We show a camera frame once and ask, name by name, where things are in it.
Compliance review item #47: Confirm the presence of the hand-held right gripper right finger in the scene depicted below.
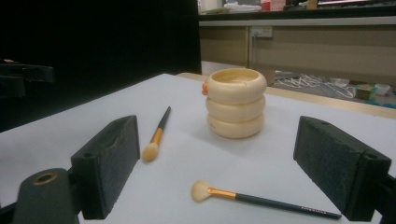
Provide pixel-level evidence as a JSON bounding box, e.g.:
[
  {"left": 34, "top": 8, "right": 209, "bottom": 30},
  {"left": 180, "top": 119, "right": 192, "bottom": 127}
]
[{"left": 292, "top": 115, "right": 392, "bottom": 222}]

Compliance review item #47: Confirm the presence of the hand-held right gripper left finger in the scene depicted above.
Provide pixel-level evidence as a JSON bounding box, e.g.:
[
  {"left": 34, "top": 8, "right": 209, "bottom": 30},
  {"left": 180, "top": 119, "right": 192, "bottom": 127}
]
[{"left": 70, "top": 115, "right": 141, "bottom": 220}]

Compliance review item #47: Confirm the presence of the round-tip makeup brush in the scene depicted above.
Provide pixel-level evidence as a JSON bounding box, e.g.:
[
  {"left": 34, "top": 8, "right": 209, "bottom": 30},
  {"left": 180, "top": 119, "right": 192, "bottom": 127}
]
[{"left": 142, "top": 105, "right": 172, "bottom": 163}]

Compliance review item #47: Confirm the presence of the fan-tip makeup brush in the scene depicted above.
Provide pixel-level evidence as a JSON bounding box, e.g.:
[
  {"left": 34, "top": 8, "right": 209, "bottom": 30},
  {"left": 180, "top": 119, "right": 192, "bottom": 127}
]
[{"left": 191, "top": 179, "right": 343, "bottom": 220}]

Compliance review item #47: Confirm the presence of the cream ringed brush pot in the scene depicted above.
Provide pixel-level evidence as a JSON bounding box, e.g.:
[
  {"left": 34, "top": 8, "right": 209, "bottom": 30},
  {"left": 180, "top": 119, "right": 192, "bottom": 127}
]
[{"left": 201, "top": 67, "right": 268, "bottom": 140}]

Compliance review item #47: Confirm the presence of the wooden table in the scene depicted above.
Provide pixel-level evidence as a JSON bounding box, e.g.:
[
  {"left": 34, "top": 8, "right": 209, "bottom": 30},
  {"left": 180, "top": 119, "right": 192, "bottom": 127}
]
[{"left": 177, "top": 72, "right": 396, "bottom": 120}]

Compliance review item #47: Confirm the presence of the green box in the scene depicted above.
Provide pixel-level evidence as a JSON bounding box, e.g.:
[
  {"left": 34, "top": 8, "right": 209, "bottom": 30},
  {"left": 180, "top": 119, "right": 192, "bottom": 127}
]
[{"left": 355, "top": 84, "right": 376, "bottom": 101}]

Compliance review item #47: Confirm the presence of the clear plastic container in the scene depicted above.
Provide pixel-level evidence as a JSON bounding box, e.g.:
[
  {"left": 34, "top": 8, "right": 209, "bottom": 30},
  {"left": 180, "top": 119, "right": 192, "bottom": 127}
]
[{"left": 329, "top": 77, "right": 350, "bottom": 89}]

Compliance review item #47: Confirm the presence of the pile of white hangers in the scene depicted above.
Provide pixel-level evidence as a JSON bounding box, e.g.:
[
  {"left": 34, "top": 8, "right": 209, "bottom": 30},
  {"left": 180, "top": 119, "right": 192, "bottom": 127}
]
[{"left": 274, "top": 73, "right": 357, "bottom": 99}]

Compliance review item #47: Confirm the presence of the white cup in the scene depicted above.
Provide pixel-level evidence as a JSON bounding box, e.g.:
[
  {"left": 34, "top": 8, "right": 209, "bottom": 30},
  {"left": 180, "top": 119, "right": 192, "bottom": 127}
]
[{"left": 375, "top": 82, "right": 392, "bottom": 96}]

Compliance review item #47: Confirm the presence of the white board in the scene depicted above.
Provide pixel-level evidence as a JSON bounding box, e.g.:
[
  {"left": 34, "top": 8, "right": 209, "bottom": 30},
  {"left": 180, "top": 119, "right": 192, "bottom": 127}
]
[{"left": 0, "top": 73, "right": 396, "bottom": 224}]

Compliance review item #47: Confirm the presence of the black curtain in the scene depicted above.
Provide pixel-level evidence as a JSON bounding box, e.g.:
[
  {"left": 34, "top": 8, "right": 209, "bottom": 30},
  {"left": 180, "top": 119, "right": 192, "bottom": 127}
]
[{"left": 0, "top": 0, "right": 202, "bottom": 133}]

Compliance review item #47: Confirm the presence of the beige workbench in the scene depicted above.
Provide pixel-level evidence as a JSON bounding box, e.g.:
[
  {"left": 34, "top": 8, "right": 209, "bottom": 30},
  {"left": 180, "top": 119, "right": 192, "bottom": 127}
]
[{"left": 197, "top": 0, "right": 396, "bottom": 86}]

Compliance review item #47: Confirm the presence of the red box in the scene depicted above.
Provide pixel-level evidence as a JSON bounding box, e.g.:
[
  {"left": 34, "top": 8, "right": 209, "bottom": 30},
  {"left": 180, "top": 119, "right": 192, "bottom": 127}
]
[{"left": 261, "top": 0, "right": 287, "bottom": 12}]

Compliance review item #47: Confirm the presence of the white cloth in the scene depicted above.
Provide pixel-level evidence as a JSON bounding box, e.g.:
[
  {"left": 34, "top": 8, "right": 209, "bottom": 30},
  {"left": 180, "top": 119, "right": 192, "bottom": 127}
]
[{"left": 223, "top": 1, "right": 262, "bottom": 14}]

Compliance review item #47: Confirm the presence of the white wall socket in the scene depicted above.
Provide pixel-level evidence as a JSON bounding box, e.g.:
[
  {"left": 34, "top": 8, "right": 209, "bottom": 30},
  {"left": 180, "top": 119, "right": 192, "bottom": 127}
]
[{"left": 249, "top": 26, "right": 274, "bottom": 38}]

